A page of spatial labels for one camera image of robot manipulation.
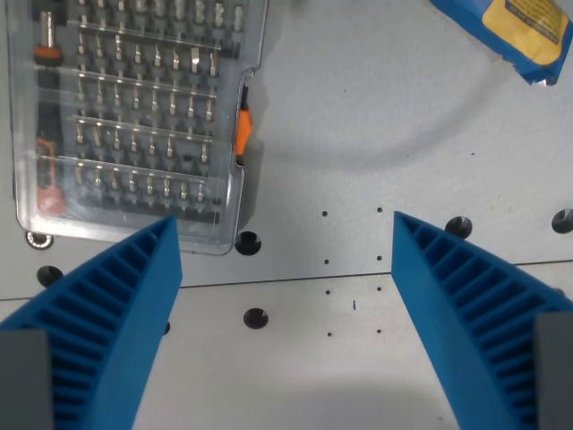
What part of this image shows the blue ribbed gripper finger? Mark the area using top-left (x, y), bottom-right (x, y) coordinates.
top-left (390, 211), bottom-right (573, 430)
top-left (0, 215), bottom-right (184, 430)

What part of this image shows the orange pry tool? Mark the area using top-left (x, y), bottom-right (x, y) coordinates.
top-left (34, 138), bottom-right (69, 217)

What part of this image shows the blue bag with yellow label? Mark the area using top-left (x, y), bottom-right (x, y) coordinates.
top-left (427, 0), bottom-right (573, 87)

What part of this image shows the clear plastic screwdriver bit case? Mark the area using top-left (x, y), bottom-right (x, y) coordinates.
top-left (5, 0), bottom-right (270, 258)

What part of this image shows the silver screwdriver handle orange collar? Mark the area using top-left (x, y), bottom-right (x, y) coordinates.
top-left (34, 10), bottom-right (64, 68)

